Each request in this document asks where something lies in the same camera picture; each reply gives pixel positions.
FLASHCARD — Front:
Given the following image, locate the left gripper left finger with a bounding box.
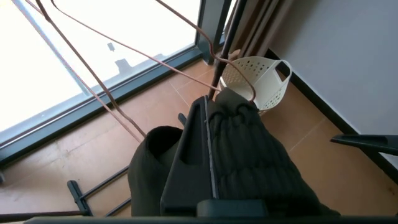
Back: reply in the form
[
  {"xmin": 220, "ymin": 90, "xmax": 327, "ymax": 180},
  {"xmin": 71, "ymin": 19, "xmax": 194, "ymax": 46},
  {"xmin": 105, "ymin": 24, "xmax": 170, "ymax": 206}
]
[{"xmin": 159, "ymin": 95, "xmax": 218, "ymax": 216}]

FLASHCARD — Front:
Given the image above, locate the black garment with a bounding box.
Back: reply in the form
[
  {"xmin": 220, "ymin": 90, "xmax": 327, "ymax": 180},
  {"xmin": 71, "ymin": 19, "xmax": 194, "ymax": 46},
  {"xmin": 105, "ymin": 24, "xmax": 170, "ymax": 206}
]
[{"xmin": 127, "ymin": 88, "xmax": 341, "ymax": 218}]

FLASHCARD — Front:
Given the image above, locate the brown curtain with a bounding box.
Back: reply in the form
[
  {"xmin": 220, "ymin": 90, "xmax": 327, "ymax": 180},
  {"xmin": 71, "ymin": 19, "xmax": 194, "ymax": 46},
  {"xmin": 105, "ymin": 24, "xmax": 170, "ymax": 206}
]
[{"xmin": 223, "ymin": 0, "xmax": 295, "ymax": 62}]

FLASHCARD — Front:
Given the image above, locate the black clothes rack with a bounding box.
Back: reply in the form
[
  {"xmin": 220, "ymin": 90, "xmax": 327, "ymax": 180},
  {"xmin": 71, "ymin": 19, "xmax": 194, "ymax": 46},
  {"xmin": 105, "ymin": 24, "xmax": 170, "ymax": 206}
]
[{"xmin": 0, "ymin": 0, "xmax": 249, "ymax": 222}]

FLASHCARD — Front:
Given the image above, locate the white laundry basket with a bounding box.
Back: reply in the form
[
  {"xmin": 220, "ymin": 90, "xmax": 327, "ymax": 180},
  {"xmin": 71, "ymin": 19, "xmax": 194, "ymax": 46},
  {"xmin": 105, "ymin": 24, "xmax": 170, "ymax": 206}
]
[{"xmin": 219, "ymin": 55, "xmax": 293, "ymax": 115}]

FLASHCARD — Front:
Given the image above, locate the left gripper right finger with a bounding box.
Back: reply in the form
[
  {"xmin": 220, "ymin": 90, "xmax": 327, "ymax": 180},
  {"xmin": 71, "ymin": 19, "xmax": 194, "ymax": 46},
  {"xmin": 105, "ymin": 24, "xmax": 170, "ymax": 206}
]
[{"xmin": 330, "ymin": 133, "xmax": 398, "ymax": 157}]

